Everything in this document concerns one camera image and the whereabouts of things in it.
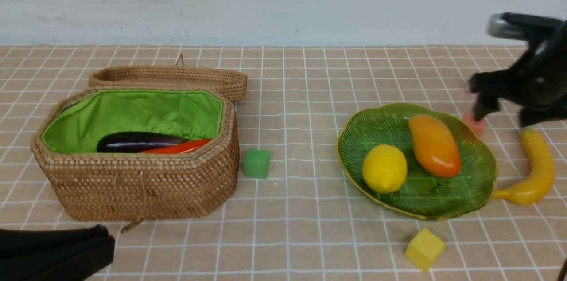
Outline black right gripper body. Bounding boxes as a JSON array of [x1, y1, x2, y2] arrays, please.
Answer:
[[512, 22, 567, 127]]

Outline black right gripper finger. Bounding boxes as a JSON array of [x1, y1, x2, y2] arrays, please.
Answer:
[[468, 71, 517, 122]]

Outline yellow toy banana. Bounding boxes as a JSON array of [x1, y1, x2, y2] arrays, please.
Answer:
[[492, 128, 555, 206]]

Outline orange toy mango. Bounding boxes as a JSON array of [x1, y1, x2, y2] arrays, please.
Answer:
[[408, 115, 461, 179]]

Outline yellow toy lemon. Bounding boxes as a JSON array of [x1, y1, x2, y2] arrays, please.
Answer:
[[362, 145, 408, 194]]

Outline orange toy carrot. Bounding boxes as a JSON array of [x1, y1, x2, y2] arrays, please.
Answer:
[[140, 138, 211, 154]]

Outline purple toy eggplant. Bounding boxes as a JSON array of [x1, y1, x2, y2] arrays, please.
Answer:
[[97, 131, 188, 153]]

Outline green toy bitter gourd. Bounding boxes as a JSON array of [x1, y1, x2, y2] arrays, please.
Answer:
[[0, 225, 116, 281]]

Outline orange foam cube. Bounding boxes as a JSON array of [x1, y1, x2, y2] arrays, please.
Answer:
[[462, 113, 485, 138]]

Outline green glass leaf plate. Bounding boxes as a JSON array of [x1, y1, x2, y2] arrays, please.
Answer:
[[336, 103, 497, 220]]

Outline yellow foam cube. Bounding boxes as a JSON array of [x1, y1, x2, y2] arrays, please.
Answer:
[[404, 228, 446, 273]]

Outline green foam cube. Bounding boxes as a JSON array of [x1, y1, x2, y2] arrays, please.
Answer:
[[244, 148, 271, 179]]

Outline woven rattan basket lid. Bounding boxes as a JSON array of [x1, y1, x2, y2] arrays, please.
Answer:
[[88, 55, 249, 102]]

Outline woven rattan basket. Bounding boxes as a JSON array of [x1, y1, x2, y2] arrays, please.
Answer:
[[31, 87, 240, 221]]

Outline green fabric basket lining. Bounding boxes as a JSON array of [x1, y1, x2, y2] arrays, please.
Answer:
[[41, 89, 225, 154]]

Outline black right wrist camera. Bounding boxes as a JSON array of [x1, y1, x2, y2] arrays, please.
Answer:
[[486, 12, 563, 43]]

